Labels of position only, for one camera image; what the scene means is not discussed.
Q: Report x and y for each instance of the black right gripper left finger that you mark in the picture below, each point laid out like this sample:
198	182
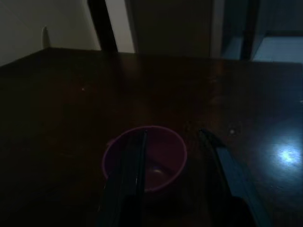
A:
127	179

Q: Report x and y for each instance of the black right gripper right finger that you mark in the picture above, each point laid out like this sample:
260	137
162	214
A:
227	175

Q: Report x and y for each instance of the purple plastic cup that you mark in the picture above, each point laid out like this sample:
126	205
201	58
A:
165	156

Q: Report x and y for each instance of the dark brown wooden table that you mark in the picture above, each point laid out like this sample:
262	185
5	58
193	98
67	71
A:
71	118

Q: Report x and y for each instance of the black upright post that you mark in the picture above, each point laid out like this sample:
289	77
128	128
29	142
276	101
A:
248	28
102	23

